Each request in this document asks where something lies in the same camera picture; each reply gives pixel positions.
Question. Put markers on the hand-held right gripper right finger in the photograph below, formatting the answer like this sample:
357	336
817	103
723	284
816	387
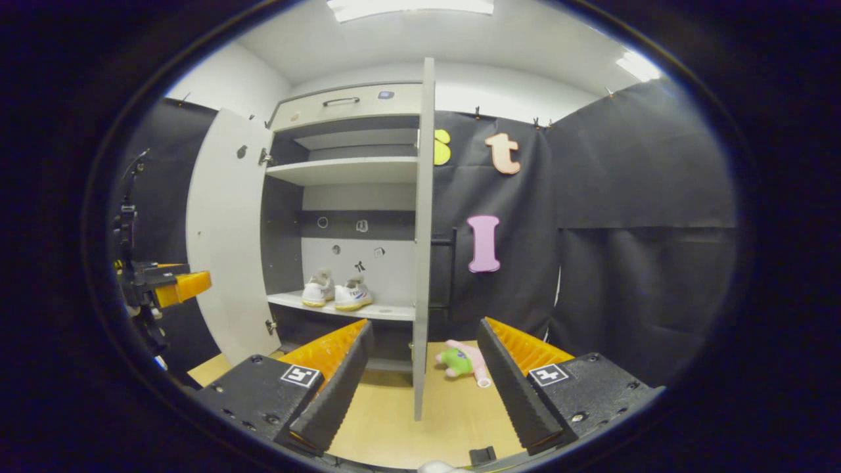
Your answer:
509	387

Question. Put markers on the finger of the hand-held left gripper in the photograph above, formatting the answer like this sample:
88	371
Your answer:
187	287

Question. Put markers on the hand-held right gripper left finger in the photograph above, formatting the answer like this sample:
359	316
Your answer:
335	387

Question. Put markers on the grey shoe cabinet door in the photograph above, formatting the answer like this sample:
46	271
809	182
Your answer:
424	230
227	230

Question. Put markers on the white shoe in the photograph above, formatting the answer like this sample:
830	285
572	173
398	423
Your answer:
353	295
317	292

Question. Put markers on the grey shoe cabinet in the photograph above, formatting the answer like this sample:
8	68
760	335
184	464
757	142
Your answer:
341	171

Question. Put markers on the grey cabinet drawer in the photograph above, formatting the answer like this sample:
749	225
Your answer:
355	108

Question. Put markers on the green and pink plush toy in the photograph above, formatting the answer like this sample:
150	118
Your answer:
460	361

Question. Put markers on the black backdrop cloth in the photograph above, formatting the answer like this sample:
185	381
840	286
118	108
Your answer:
624	197

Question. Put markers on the ceiling light panel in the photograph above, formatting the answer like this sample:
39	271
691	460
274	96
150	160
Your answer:
637	66
407	8

